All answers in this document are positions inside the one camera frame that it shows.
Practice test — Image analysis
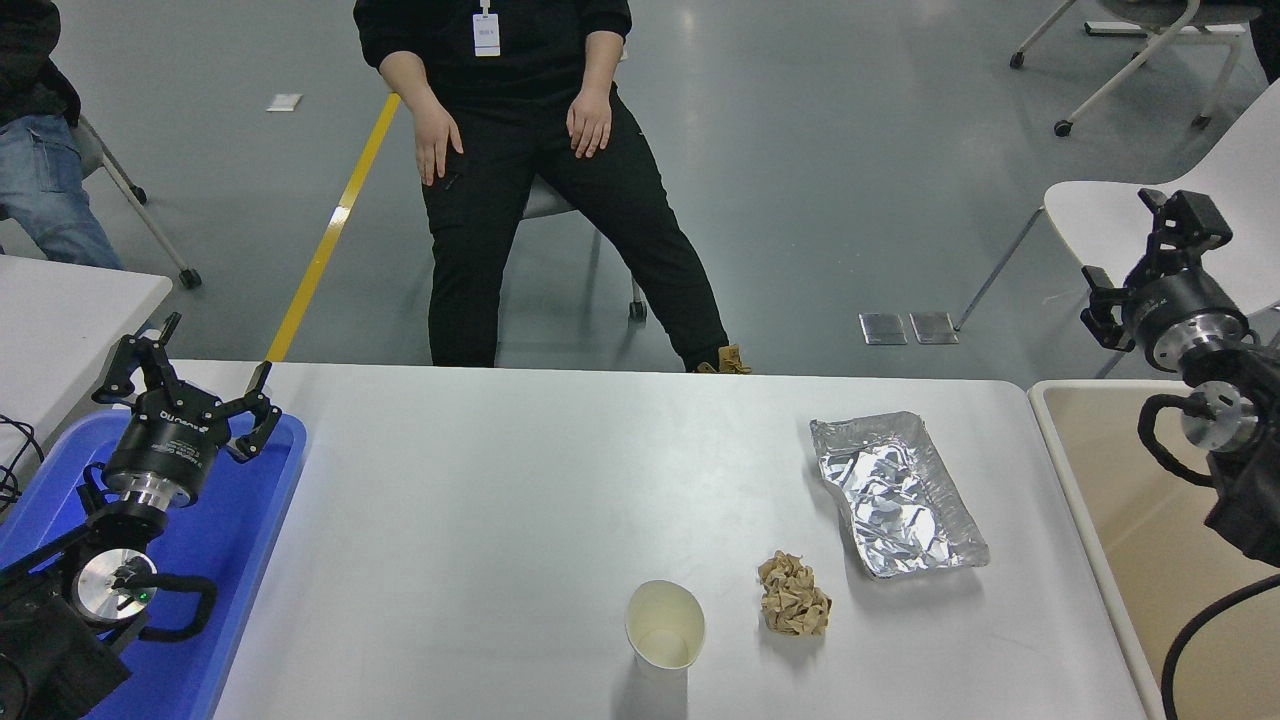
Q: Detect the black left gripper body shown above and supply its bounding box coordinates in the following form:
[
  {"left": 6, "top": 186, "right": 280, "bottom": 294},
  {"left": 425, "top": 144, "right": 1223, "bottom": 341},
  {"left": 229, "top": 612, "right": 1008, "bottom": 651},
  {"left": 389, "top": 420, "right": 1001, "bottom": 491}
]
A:
[{"left": 105, "top": 385, "right": 233, "bottom": 483}]

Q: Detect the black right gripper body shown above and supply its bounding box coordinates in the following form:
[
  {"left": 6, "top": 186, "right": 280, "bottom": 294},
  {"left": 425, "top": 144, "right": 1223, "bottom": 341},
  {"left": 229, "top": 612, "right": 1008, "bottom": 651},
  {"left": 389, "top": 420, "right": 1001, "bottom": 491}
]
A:
[{"left": 1120, "top": 268, "right": 1249, "bottom": 353}]

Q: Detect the silver foil tray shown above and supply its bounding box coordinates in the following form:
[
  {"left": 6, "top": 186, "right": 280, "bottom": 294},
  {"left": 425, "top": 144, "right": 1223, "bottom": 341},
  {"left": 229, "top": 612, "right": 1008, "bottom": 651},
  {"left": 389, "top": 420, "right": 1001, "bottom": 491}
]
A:
[{"left": 809, "top": 411, "right": 991, "bottom": 580}]

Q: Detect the tan paper ball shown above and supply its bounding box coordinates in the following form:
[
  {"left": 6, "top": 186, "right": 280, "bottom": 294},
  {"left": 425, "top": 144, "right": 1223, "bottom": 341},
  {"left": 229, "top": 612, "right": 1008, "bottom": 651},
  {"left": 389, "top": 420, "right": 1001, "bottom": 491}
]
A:
[{"left": 757, "top": 550, "right": 833, "bottom": 637}]

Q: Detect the white paper cup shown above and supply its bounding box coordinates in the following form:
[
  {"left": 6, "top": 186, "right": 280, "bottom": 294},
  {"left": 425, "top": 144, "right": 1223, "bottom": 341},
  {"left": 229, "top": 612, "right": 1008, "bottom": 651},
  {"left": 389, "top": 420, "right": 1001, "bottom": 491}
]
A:
[{"left": 625, "top": 579, "right": 707, "bottom": 689}]

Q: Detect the person's right hand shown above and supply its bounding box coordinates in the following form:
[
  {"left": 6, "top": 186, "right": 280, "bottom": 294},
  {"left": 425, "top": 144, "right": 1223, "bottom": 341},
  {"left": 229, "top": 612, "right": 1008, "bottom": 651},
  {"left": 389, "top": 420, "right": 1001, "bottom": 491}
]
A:
[{"left": 410, "top": 95, "right": 464, "bottom": 188}]

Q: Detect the person's left hand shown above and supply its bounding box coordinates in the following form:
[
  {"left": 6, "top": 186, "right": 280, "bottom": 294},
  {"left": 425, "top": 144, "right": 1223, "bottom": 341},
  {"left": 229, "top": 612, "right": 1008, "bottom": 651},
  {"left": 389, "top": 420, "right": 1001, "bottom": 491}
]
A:
[{"left": 566, "top": 86, "right": 613, "bottom": 159}]

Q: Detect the white shell chair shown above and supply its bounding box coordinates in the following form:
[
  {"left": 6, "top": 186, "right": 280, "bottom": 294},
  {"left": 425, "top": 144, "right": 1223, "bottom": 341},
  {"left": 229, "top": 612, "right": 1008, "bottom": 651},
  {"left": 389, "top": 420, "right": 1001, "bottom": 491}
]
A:
[{"left": 955, "top": 78, "right": 1280, "bottom": 379}]

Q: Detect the white side table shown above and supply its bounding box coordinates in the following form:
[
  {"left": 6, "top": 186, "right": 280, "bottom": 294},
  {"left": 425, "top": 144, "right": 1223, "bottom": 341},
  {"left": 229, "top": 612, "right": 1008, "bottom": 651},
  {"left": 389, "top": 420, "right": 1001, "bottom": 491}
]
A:
[{"left": 0, "top": 254, "right": 174, "bottom": 491}]

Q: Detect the blue plastic tray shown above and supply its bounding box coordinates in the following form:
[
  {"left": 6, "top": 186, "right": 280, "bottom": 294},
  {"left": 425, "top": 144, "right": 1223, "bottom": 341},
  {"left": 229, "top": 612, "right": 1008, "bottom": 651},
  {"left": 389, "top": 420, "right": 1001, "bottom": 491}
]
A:
[{"left": 0, "top": 408, "right": 308, "bottom": 720}]

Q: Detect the large pale bin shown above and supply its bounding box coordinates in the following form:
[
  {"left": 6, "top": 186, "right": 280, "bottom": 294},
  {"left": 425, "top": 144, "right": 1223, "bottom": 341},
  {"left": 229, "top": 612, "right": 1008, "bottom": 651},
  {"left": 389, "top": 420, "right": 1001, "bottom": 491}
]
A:
[{"left": 1028, "top": 378, "right": 1280, "bottom": 720}]

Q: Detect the yellow floor tape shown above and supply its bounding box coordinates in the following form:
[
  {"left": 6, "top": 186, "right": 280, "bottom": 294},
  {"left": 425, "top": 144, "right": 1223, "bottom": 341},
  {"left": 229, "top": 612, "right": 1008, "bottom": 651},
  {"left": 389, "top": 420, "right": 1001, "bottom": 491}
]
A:
[{"left": 264, "top": 93, "right": 401, "bottom": 363}]

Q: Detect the person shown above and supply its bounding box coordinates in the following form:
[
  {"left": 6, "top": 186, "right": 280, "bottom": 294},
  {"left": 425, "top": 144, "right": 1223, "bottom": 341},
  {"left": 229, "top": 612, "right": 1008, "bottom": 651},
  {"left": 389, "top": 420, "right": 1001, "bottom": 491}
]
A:
[
  {"left": 0, "top": 0, "right": 126, "bottom": 271},
  {"left": 352, "top": 0, "right": 753, "bottom": 376},
  {"left": 1248, "top": 20, "right": 1280, "bottom": 86}
]

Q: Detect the dark seat wheeled chair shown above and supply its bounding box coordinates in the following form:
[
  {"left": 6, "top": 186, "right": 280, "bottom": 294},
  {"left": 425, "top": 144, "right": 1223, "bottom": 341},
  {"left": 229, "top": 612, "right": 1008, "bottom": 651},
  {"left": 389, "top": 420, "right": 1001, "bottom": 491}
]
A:
[{"left": 1008, "top": 0, "right": 1263, "bottom": 139}]

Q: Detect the grey wheeled chair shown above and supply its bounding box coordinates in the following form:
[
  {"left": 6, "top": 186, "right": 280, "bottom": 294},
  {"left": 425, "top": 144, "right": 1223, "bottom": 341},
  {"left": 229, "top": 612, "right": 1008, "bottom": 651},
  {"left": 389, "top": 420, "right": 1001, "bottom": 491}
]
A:
[
  {"left": 520, "top": 178, "right": 649, "bottom": 323},
  {"left": 75, "top": 115, "right": 203, "bottom": 291}
]

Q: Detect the thin black cable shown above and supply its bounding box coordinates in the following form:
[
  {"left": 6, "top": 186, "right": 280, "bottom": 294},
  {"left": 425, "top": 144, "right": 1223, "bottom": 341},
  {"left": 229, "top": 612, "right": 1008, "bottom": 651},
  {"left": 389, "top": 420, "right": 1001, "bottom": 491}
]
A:
[{"left": 0, "top": 413, "right": 46, "bottom": 511}]

